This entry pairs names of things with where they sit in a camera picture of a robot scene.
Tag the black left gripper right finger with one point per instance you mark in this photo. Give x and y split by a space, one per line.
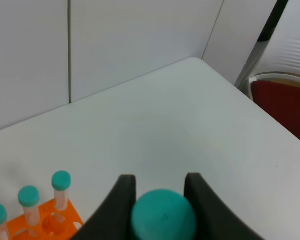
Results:
215 221

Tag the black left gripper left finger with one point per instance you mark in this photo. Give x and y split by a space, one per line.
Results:
112 220

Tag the green-capped test tube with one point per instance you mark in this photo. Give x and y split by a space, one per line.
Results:
163 214

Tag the orange test tube rack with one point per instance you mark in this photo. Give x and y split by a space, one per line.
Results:
53 225

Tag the red chair with white frame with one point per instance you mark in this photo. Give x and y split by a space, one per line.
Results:
278 94

